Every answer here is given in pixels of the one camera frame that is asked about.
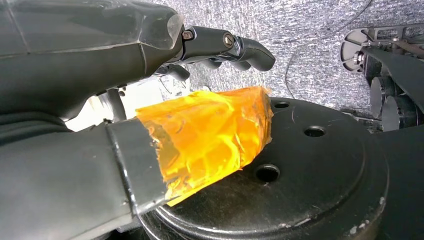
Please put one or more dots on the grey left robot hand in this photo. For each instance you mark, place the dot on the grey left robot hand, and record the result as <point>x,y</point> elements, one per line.
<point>66,59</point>

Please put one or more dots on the white plastic panel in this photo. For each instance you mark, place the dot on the white plastic panel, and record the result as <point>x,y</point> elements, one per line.
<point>142,96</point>

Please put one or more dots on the orange translucent tape wrap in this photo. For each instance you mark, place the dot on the orange translucent tape wrap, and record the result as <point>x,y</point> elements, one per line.
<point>205,139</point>

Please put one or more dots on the black robot chassis mechanism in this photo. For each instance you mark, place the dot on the black robot chassis mechanism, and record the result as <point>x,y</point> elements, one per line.
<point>397,69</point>

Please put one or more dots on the black flat chassis cover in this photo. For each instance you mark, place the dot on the black flat chassis cover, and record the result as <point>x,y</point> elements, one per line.
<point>407,185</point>

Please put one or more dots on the black round base plate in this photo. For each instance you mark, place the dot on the black round base plate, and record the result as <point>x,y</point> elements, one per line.
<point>314,185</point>

